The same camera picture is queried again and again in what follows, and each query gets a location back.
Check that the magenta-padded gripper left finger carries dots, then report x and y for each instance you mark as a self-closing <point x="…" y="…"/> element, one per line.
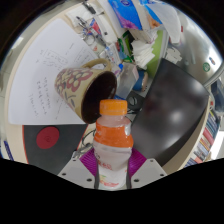
<point x="76" y="172"/>

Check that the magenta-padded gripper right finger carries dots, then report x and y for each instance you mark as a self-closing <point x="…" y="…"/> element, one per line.
<point x="146" y="171"/>

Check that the orange-capped drink bottle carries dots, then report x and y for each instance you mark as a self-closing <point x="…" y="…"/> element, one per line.
<point x="113" y="140"/>

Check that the black desk mat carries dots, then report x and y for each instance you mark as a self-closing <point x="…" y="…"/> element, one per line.
<point x="68" y="146"/>

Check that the black computer monitor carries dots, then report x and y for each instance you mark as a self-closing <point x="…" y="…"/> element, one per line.
<point x="170" y="113"/>

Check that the floral ceramic mug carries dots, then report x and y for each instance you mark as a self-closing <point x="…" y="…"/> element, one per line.
<point x="71" y="86"/>

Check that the blue round container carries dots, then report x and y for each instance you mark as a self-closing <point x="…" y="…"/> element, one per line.
<point x="140" y="80"/>

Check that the clear plastic box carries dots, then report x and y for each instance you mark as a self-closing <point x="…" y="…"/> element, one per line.
<point x="126" y="80"/>

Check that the large white paper sheet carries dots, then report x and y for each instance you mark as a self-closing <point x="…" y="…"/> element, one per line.
<point x="40" y="66"/>

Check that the pile of white napkins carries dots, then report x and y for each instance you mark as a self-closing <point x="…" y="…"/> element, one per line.
<point x="143" y="55"/>

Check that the metal scissors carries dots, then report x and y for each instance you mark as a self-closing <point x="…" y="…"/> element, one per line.
<point x="87" y="31"/>

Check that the blue tissue box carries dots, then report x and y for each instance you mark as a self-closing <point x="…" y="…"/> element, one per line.
<point x="166" y="16"/>

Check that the blue tissue pack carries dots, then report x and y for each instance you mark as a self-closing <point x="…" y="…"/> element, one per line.
<point x="126" y="13"/>

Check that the wall shelf with books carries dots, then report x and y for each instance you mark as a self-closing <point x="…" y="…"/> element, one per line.
<point x="203" y="143"/>

